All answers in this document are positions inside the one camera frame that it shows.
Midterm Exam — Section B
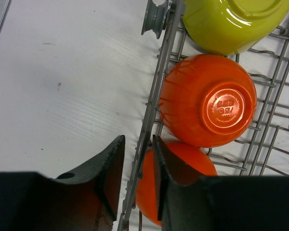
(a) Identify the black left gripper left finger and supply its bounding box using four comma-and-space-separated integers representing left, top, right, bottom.
0, 135, 125, 231

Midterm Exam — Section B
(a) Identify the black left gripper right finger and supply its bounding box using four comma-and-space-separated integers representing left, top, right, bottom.
153, 136, 289, 231

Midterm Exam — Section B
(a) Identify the orange bowl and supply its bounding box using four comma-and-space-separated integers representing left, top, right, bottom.
158, 54, 257, 148
136, 141, 217, 226

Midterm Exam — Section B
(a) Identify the grey wire dish rack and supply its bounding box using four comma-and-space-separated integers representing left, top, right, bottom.
118, 0, 289, 231

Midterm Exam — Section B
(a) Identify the lime green bowl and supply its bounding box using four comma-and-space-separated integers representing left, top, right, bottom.
183, 0, 289, 55

